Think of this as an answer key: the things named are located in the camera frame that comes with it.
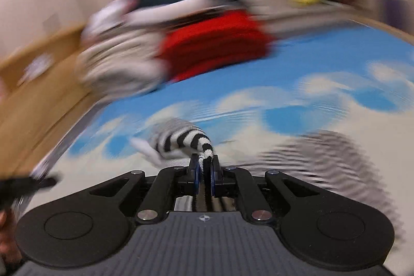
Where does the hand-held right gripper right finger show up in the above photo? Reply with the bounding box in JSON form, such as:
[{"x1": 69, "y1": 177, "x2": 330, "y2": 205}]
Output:
[{"x1": 210, "y1": 155, "x2": 320, "y2": 225}]

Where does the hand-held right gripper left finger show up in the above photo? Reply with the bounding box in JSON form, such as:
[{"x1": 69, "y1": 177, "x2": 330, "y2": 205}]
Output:
[{"x1": 89, "y1": 154, "x2": 199, "y2": 225}]

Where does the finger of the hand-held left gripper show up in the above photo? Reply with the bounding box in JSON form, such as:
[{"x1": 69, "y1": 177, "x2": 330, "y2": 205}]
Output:
[{"x1": 31, "y1": 177, "x2": 60, "y2": 191}]

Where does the black white striped hooded garment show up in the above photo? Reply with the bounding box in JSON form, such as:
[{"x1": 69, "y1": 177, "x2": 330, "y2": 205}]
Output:
[{"x1": 130, "y1": 117, "x2": 406, "y2": 233}]

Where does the person's left hand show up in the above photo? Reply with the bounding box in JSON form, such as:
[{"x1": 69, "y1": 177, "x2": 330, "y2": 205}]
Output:
[{"x1": 0, "y1": 210, "x2": 23, "y2": 270}]

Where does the wooden headboard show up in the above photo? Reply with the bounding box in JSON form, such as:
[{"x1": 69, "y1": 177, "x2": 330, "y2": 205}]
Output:
[{"x1": 0, "y1": 22, "x2": 101, "y2": 181}]

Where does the clear plastic bag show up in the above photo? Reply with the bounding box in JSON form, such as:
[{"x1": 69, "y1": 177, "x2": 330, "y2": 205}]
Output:
[{"x1": 19, "y1": 54, "x2": 56, "y2": 86}]

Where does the blue cream patterned bed sheet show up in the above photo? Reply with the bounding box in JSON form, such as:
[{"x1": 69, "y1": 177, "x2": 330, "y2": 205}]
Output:
[{"x1": 31, "y1": 20, "x2": 414, "y2": 231}]

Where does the white textured folded blanket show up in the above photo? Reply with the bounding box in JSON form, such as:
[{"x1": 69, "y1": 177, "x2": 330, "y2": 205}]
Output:
[{"x1": 76, "y1": 50, "x2": 167, "y2": 99}]

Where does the red folded blanket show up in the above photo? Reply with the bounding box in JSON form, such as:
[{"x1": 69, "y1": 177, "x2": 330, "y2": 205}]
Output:
[{"x1": 157, "y1": 10, "x2": 277, "y2": 83}]

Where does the cream folded blanket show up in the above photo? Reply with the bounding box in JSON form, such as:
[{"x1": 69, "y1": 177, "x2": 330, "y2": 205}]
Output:
[{"x1": 81, "y1": 25, "x2": 169, "y2": 60}]

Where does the cream folded sheet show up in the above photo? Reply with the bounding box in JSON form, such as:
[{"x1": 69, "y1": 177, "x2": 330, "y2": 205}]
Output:
[{"x1": 124, "y1": 0, "x2": 246, "y2": 27}]

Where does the white windowsill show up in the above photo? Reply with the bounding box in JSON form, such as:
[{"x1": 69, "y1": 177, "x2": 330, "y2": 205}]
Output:
[{"x1": 241, "y1": 0, "x2": 366, "y2": 32}]

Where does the purple object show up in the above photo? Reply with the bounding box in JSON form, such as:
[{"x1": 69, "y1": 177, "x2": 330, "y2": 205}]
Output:
[{"x1": 377, "y1": 0, "x2": 409, "y2": 35}]

